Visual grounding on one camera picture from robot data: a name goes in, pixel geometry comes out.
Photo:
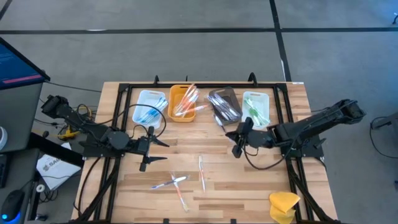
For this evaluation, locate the orange plastic bin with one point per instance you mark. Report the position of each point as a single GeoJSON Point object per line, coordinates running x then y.
{"type": "Point", "coordinates": [174, 116]}

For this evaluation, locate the white tape roll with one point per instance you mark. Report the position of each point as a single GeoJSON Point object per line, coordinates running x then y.
{"type": "Point", "coordinates": [37, 188]}

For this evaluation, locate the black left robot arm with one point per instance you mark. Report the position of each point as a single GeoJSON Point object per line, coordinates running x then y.
{"type": "Point", "coordinates": [87, 127]}

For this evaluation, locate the grey translucent plastic bin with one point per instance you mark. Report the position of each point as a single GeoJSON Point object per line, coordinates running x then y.
{"type": "Point", "coordinates": [233, 93]}

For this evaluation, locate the white round object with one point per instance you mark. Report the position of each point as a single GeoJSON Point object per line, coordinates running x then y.
{"type": "Point", "coordinates": [2, 138]}

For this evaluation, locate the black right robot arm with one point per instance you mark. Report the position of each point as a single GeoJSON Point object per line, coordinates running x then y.
{"type": "Point", "coordinates": [311, 124]}

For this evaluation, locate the computer monitor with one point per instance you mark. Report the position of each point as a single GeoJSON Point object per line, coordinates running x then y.
{"type": "Point", "coordinates": [15, 68]}

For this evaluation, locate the black computer mouse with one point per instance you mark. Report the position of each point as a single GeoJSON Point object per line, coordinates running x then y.
{"type": "Point", "coordinates": [11, 205]}

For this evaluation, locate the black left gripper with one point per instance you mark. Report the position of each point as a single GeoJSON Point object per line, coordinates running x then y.
{"type": "Point", "coordinates": [144, 144]}

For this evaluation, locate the black stand foot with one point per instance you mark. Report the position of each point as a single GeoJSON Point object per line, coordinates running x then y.
{"type": "Point", "coordinates": [388, 121]}

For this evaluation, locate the orange toothbrush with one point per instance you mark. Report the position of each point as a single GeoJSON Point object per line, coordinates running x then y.
{"type": "Point", "coordinates": [188, 107]}
{"type": "Point", "coordinates": [183, 99]}
{"type": "Point", "coordinates": [188, 98]}
{"type": "Point", "coordinates": [191, 101]}
{"type": "Point", "coordinates": [201, 172]}
{"type": "Point", "coordinates": [182, 105]}
{"type": "Point", "coordinates": [186, 102]}
{"type": "Point", "coordinates": [179, 193]}
{"type": "Point", "coordinates": [194, 109]}

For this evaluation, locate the white printed booklet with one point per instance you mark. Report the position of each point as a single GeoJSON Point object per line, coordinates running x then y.
{"type": "Point", "coordinates": [56, 169]}

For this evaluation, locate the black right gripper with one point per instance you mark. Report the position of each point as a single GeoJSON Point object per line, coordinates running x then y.
{"type": "Point", "coordinates": [258, 138]}

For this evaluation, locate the yellow cloth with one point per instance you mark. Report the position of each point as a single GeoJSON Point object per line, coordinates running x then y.
{"type": "Point", "coordinates": [284, 202]}

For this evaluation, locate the black arched clamp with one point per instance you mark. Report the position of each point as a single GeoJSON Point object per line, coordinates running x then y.
{"type": "Point", "coordinates": [252, 77]}
{"type": "Point", "coordinates": [156, 80]}

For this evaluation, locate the green toothbrush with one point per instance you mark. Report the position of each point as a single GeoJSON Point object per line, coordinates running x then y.
{"type": "Point", "coordinates": [253, 112]}
{"type": "Point", "coordinates": [247, 103]}
{"type": "Point", "coordinates": [255, 109]}
{"type": "Point", "coordinates": [262, 119]}
{"type": "Point", "coordinates": [258, 115]}
{"type": "Point", "coordinates": [250, 107]}

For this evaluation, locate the dark keyboard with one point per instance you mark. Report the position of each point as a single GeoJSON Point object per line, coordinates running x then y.
{"type": "Point", "coordinates": [2, 171]}

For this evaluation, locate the grey desk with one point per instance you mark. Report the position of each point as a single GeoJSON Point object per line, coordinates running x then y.
{"type": "Point", "coordinates": [18, 118]}

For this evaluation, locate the white plastic bin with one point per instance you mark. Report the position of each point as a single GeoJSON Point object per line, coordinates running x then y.
{"type": "Point", "coordinates": [262, 99]}
{"type": "Point", "coordinates": [141, 102]}

